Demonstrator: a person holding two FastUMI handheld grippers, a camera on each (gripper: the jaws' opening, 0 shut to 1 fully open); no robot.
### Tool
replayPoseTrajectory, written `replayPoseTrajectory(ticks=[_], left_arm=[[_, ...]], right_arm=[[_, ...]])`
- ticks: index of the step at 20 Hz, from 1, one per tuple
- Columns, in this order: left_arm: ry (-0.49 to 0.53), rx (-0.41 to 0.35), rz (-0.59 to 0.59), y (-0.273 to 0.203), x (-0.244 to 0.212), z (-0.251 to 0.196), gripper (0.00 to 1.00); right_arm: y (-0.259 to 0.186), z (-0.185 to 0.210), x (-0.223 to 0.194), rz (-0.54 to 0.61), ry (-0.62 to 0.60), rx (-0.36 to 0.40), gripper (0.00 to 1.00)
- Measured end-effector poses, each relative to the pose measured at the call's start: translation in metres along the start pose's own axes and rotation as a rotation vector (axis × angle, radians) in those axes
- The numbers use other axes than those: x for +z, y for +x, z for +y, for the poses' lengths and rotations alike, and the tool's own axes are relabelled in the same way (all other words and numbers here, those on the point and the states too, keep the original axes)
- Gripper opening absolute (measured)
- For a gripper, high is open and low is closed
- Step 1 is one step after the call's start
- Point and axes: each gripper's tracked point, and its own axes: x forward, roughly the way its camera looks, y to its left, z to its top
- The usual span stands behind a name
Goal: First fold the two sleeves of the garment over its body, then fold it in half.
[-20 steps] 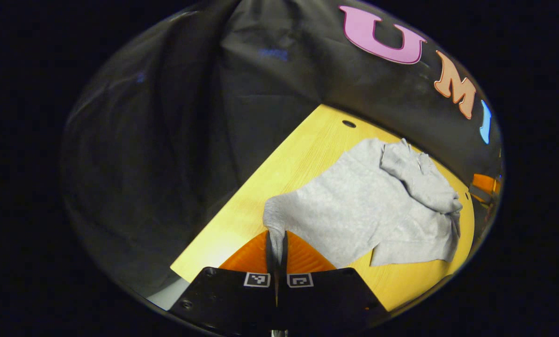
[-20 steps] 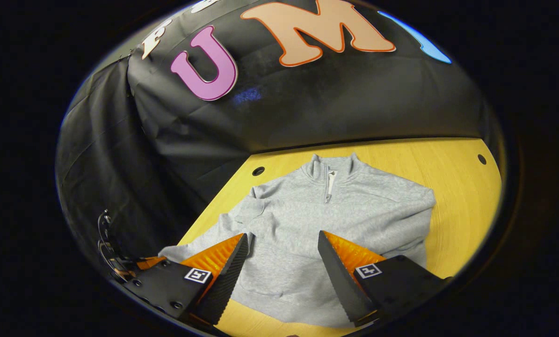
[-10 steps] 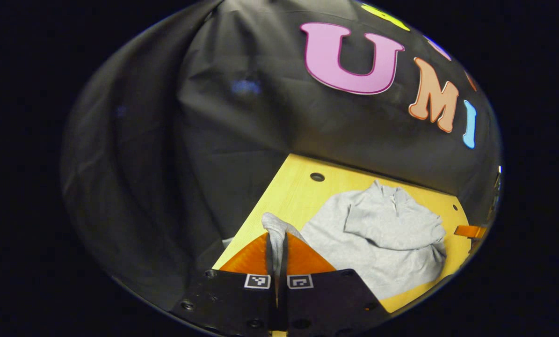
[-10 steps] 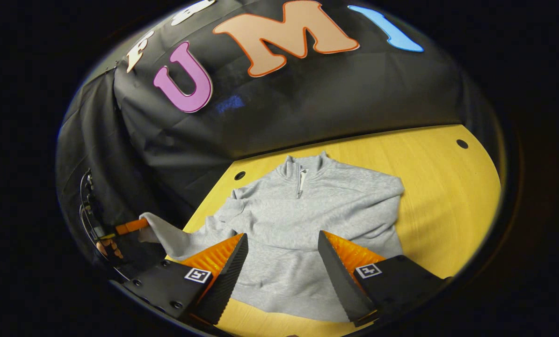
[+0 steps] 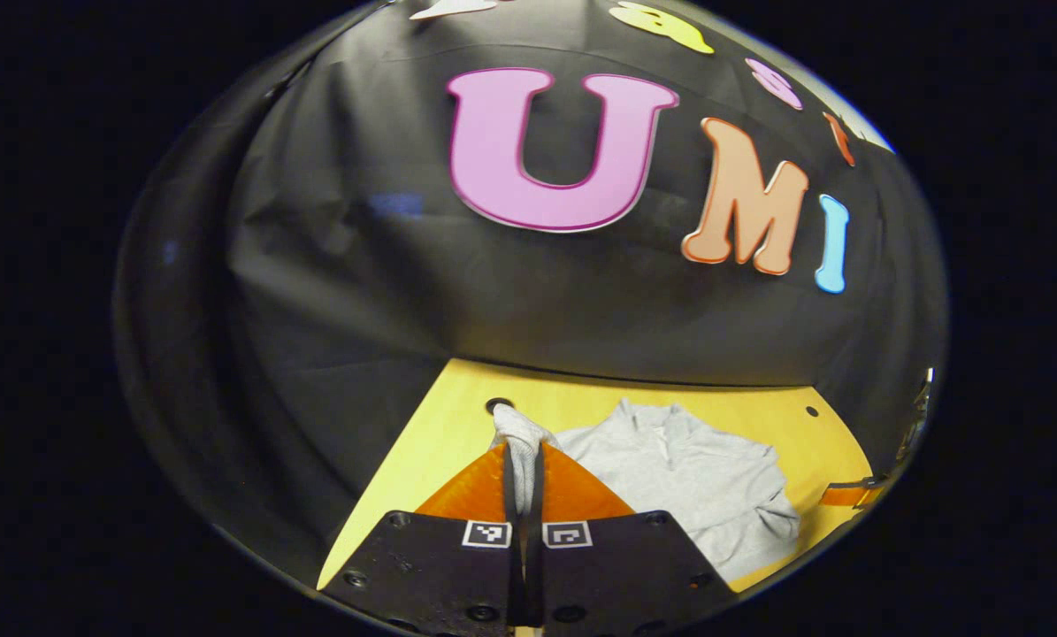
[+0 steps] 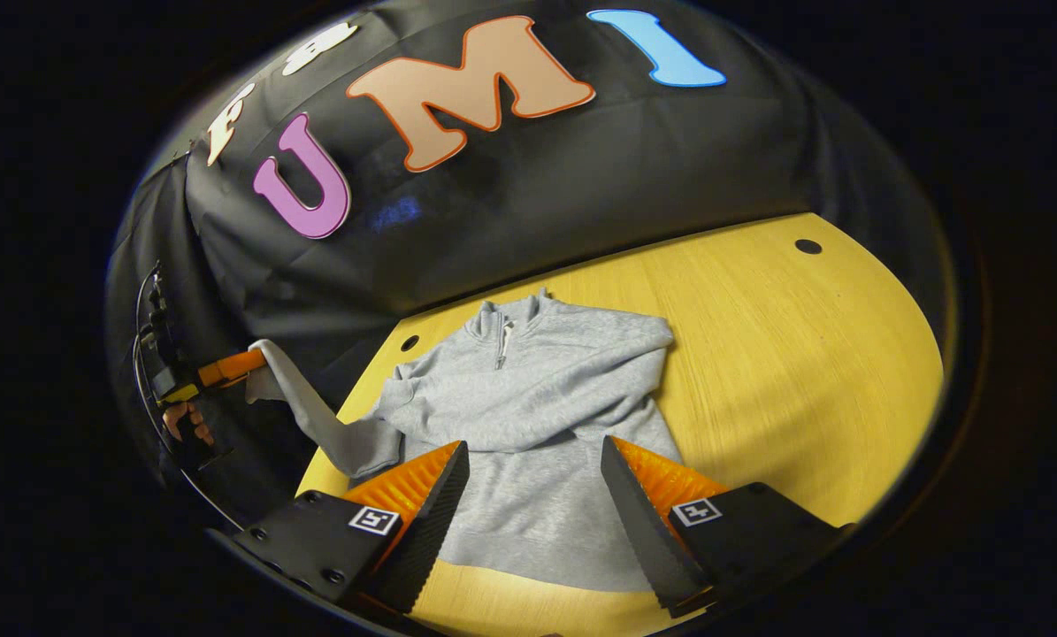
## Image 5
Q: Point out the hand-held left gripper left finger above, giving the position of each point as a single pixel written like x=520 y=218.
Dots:
x=422 y=575

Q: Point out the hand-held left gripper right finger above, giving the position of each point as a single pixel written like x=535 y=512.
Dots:
x=616 y=575

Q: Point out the black backdrop cloth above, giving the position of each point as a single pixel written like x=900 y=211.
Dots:
x=404 y=292

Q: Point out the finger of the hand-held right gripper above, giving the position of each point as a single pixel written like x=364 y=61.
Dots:
x=851 y=494

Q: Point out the grey sweatshirt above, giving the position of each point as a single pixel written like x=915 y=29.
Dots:
x=687 y=478

